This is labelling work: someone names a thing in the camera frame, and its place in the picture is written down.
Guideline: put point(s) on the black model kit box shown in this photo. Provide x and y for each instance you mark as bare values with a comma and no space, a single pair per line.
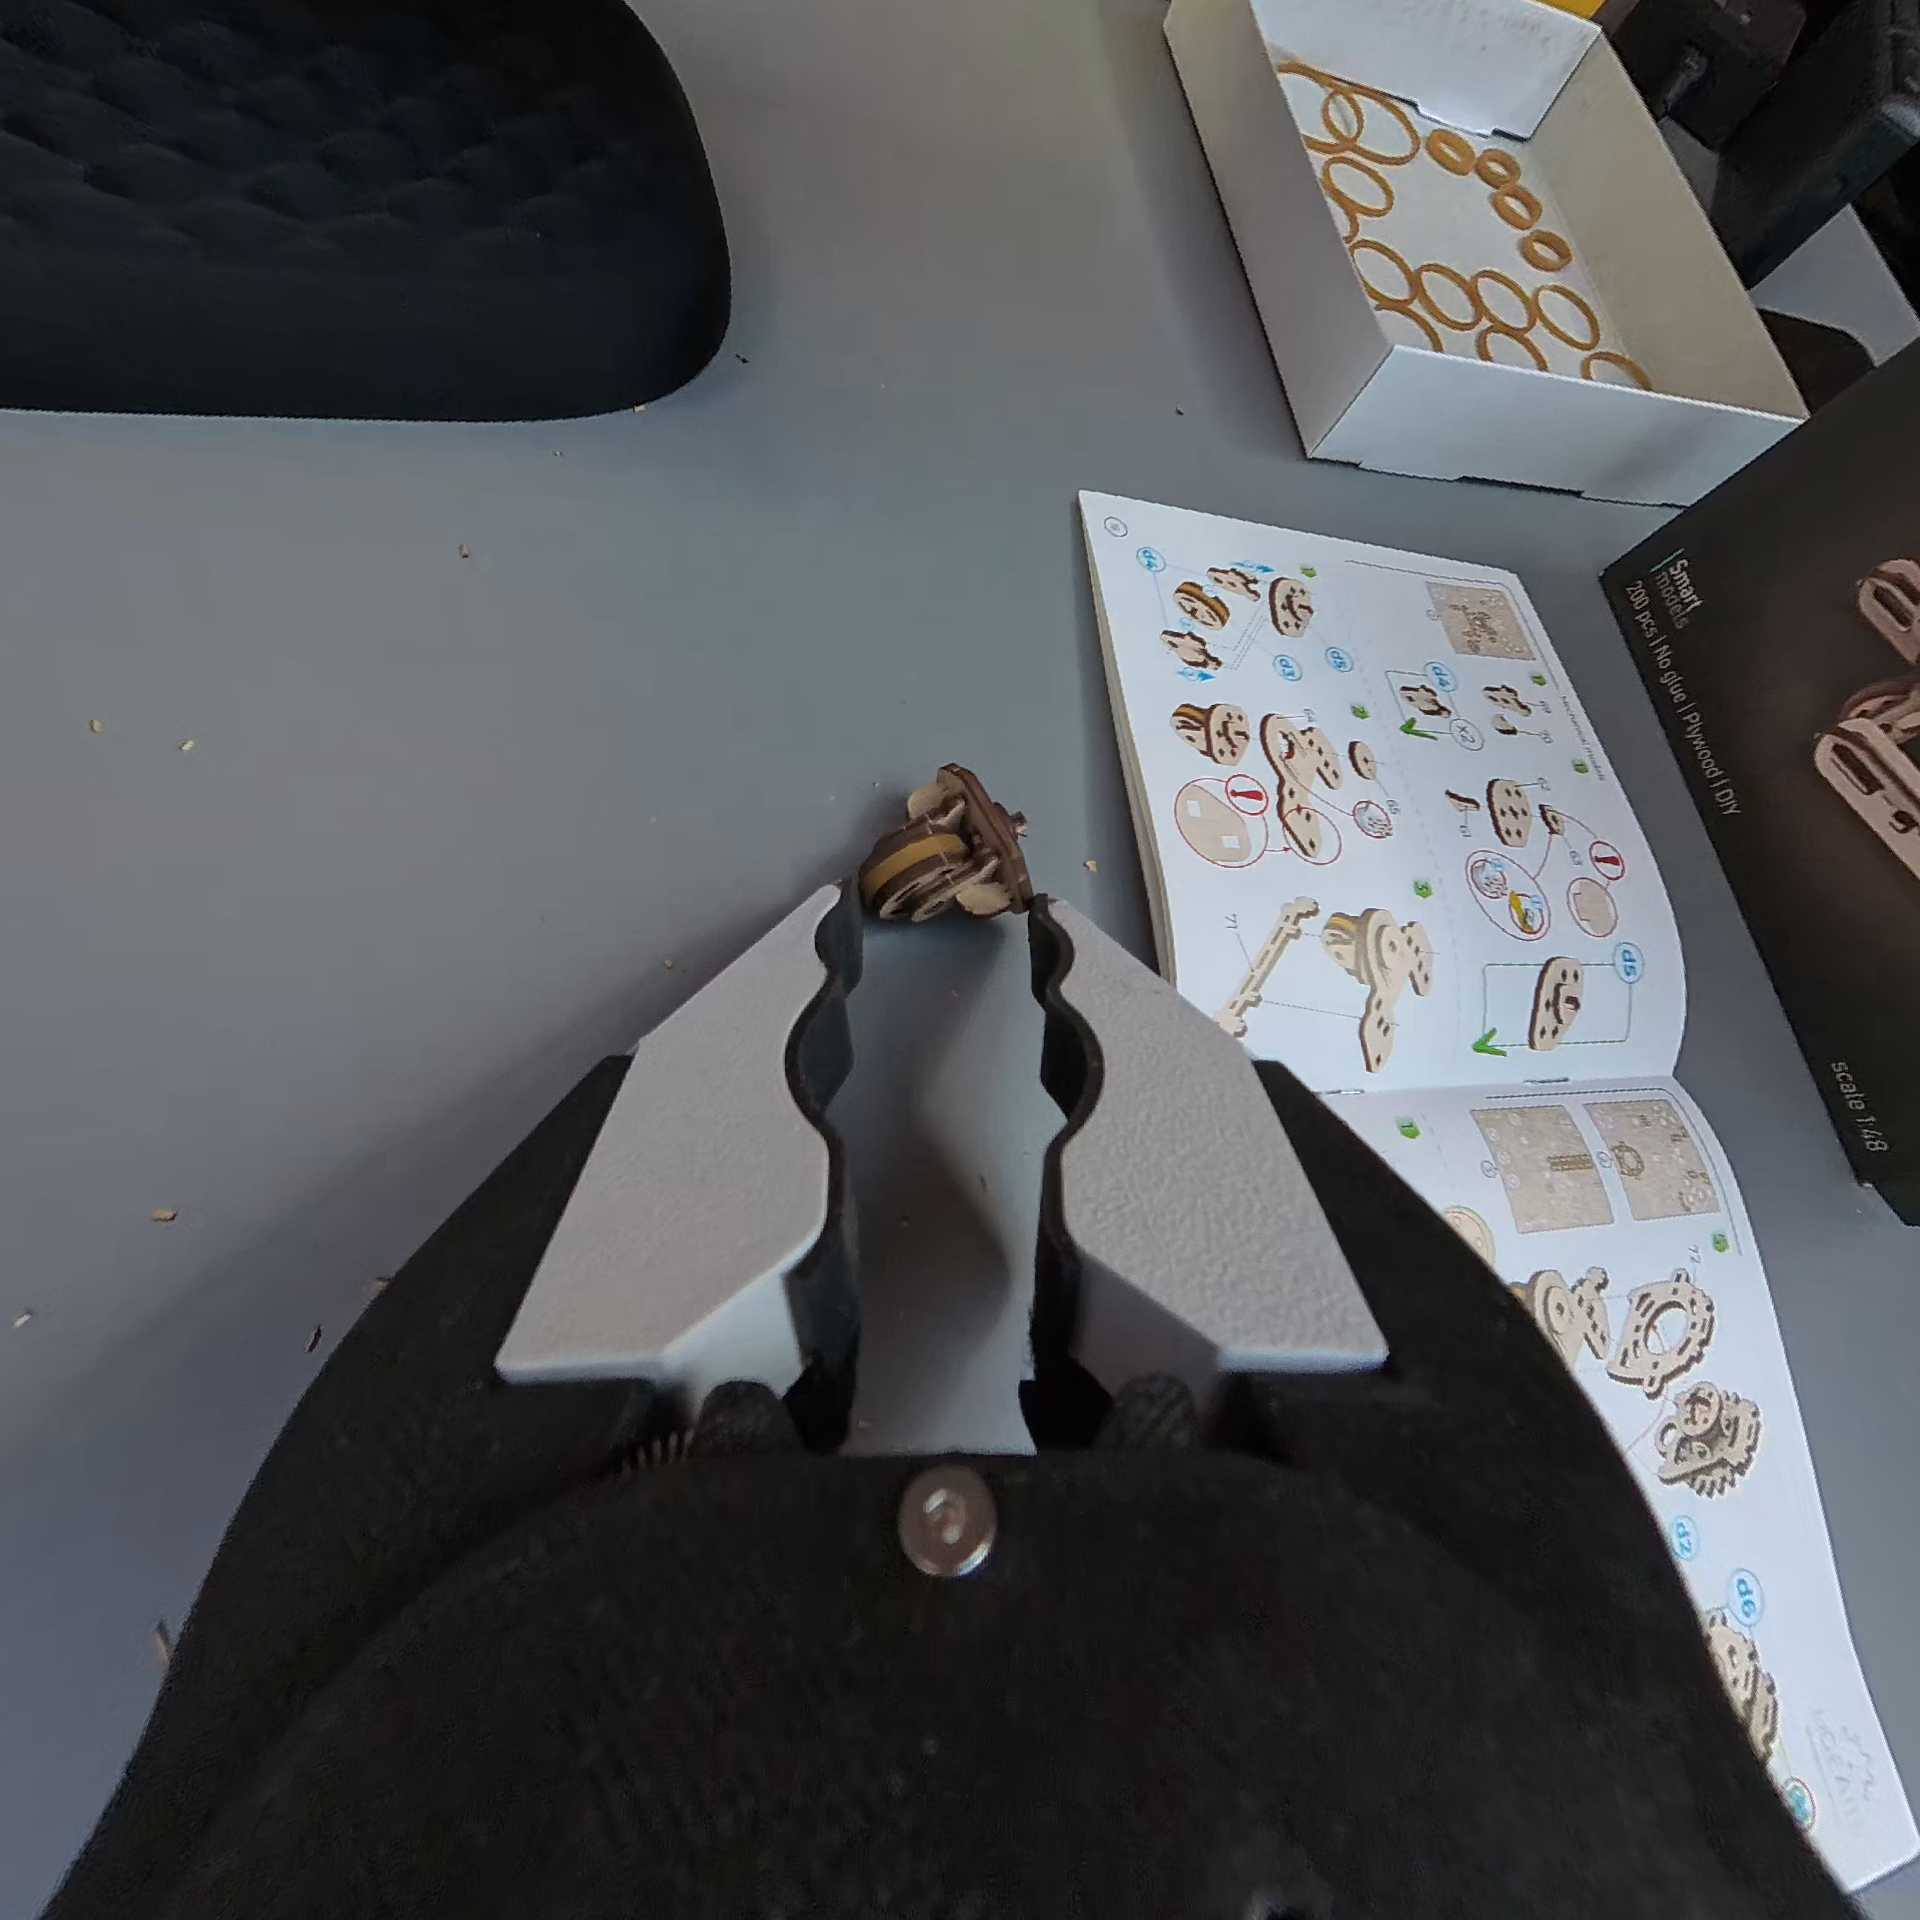
1755,722

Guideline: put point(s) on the open instruction booklet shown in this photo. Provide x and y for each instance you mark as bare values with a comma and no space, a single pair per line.
1499,839

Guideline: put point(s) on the dark chair base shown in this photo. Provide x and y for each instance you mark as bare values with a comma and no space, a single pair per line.
1799,121

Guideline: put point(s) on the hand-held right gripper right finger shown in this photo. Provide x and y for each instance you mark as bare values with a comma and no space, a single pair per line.
1214,1202

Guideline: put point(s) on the white cardboard box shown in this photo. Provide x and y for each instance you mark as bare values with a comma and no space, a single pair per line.
1441,405

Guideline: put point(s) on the black chair seat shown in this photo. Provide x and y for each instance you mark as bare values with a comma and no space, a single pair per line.
330,196

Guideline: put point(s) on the small wooden gear assembly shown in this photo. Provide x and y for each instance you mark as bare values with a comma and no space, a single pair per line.
945,855

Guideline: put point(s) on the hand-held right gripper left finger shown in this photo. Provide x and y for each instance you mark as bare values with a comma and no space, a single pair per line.
674,1202

